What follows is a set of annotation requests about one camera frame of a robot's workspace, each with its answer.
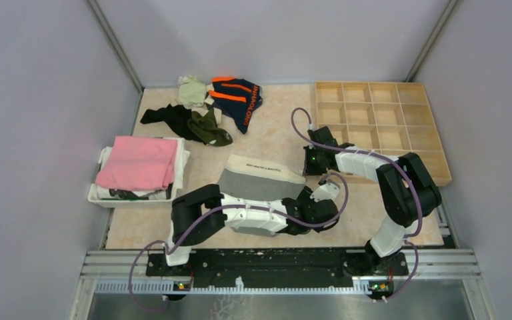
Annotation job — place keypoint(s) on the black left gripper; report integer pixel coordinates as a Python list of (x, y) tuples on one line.
[(303, 196)]

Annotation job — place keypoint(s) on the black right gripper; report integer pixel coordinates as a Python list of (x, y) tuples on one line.
[(308, 168)]

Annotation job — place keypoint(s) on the grey underwear white waistband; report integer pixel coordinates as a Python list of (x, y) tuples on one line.
[(261, 185)]

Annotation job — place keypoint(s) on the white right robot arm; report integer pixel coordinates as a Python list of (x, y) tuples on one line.
[(408, 191)]

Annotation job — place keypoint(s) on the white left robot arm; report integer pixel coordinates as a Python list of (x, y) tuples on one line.
[(202, 213)]

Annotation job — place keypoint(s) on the navy orange underwear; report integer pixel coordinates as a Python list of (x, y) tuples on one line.
[(236, 98)]

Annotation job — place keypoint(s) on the dark green underwear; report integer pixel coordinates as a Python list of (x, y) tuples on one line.
[(208, 131)]

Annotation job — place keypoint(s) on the light green underwear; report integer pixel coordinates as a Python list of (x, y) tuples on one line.
[(191, 92)]

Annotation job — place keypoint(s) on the black underwear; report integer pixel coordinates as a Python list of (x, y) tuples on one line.
[(176, 117)]

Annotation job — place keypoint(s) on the wooden compartment tray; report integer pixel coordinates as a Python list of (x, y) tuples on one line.
[(391, 118)]

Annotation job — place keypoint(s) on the pink folded cloth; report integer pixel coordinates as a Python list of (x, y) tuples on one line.
[(139, 164)]

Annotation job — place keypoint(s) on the white perforated plastic basket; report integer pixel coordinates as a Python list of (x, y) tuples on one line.
[(163, 199)]

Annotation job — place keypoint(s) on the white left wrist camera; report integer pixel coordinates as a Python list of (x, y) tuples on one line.
[(327, 190)]

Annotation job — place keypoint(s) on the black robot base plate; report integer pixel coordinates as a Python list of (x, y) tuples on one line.
[(280, 268)]

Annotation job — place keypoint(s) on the aluminium frame rail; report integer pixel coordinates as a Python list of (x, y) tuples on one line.
[(124, 271)]

